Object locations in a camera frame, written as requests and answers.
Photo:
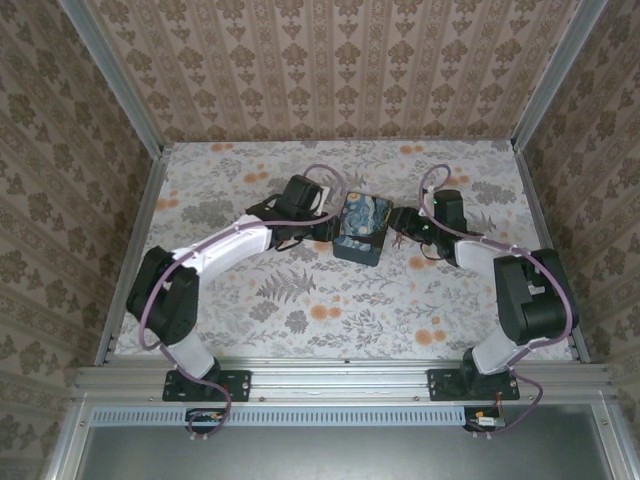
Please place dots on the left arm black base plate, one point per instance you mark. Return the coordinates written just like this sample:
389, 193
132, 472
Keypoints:
235, 385

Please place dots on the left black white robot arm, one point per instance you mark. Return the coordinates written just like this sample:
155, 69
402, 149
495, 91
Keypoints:
165, 305

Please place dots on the grey metal panel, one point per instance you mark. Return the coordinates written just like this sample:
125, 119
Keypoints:
340, 455

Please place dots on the floral table cover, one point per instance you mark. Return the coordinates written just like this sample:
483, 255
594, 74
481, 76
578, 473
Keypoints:
350, 310

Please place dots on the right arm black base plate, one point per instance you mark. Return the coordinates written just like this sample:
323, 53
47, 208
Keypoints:
442, 385

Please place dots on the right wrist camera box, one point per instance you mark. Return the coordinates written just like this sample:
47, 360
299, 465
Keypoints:
428, 191

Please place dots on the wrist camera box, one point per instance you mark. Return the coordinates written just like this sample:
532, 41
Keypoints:
428, 191
324, 200

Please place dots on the aluminium front rail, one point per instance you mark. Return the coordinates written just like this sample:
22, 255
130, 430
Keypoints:
340, 380

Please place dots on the aluminium corner post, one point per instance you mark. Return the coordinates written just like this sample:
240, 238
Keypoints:
555, 80
115, 80

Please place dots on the aluminium side rail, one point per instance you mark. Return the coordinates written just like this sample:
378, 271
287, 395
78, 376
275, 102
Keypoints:
145, 220
542, 220

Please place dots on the starry night print box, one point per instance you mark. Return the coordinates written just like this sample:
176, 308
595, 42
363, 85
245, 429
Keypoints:
362, 220

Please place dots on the small connector board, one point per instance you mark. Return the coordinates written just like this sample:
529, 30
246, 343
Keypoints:
485, 420
205, 417

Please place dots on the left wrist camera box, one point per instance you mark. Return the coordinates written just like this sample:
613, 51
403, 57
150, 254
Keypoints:
324, 200

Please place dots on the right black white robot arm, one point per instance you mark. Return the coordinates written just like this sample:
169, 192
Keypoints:
530, 300

